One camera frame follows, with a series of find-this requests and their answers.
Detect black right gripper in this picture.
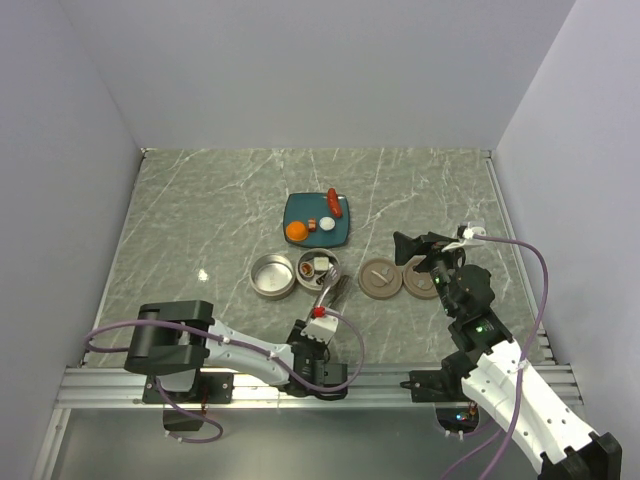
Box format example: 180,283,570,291
393,231,469,317

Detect metal food tongs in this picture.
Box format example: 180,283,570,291
313,265,352,308

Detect white sushi roll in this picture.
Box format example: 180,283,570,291
313,256,331,272

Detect red sausage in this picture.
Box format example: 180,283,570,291
326,188,343,218

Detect orange half fruit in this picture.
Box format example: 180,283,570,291
285,221,309,242

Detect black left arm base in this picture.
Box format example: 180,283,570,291
142,370,234,405

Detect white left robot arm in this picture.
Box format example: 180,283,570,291
125,300,348,402

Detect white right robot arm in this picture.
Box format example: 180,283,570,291
393,226,622,479

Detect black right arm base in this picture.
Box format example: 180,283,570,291
400,368,468,403

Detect right steel lunch container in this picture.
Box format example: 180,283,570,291
295,248,340,292

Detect steel lunch container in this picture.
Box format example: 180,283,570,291
295,248,340,292
249,254,296,300

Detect left steel lunch container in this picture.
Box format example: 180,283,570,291
249,254,296,300

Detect beige lid right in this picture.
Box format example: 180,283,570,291
403,262,438,300

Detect small white rice bowl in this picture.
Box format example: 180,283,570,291
318,216,336,232

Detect teal square plate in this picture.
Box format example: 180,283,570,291
282,192,351,249

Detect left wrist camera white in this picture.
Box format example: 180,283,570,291
301,306,339,345

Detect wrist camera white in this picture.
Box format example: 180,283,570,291
301,306,339,345
456,220,487,240

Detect beige lid with handle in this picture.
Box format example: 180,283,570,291
358,257,403,300

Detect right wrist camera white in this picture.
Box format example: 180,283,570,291
456,220,487,240

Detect aluminium mounting rail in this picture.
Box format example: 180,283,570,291
54,363,585,411

